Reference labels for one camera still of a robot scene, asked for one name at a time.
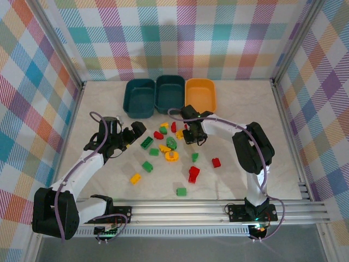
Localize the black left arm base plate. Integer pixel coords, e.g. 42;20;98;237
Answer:
112;206;133;223

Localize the right circuit board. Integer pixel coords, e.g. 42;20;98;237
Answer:
249;223;269;233

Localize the teal plastic container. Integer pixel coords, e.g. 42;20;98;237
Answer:
154;75;186;115
123;78;157;120

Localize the aluminium side rail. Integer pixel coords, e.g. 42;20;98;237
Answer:
271;79;313;201
46;81;87;204

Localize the yellow plastic container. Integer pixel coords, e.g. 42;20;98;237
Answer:
184;78;218;114

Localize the green left circuit board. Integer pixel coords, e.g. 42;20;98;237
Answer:
94;225;121;236

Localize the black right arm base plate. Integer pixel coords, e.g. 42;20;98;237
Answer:
227;204;278;222

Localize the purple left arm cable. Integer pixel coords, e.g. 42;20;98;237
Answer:
54;111;129;244

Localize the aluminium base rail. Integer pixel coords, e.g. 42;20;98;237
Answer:
73;200;329;227

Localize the slotted grey cable duct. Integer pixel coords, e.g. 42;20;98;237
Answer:
73;228;251;237

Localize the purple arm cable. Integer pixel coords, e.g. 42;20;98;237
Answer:
54;111;129;244
167;108;286;242

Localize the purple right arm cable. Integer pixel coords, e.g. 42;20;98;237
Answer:
167;108;286;242

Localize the aluminium frame post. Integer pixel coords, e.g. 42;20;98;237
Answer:
271;0;327;85
27;0;84;88

